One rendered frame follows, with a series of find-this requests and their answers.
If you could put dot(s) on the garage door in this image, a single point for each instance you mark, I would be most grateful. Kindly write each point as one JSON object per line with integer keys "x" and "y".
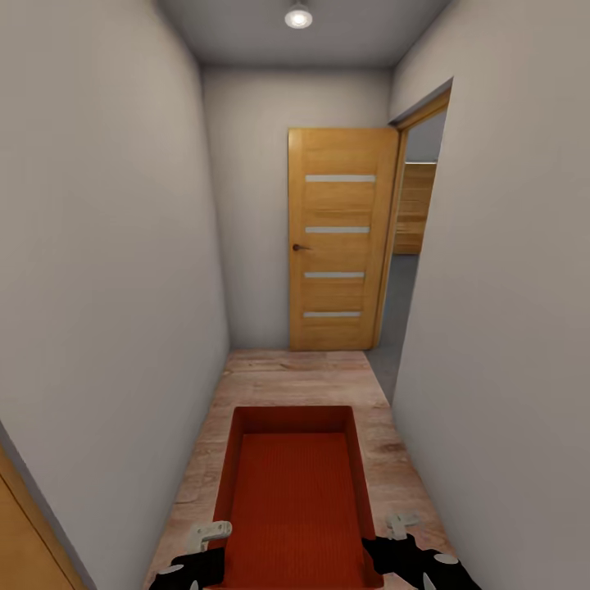
{"x": 413, "y": 208}

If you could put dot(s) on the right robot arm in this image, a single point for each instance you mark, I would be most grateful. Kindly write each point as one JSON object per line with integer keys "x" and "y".
{"x": 425, "y": 570}

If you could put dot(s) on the storage box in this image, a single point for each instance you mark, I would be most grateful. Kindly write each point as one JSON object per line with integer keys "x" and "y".
{"x": 293, "y": 487}

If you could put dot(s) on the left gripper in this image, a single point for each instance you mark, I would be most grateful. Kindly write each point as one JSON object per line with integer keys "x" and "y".
{"x": 211, "y": 563}

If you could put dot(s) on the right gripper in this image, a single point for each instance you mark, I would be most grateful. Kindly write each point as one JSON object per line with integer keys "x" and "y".
{"x": 389, "y": 555}

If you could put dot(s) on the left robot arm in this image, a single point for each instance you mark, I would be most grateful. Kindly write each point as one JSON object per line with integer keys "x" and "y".
{"x": 200, "y": 567}

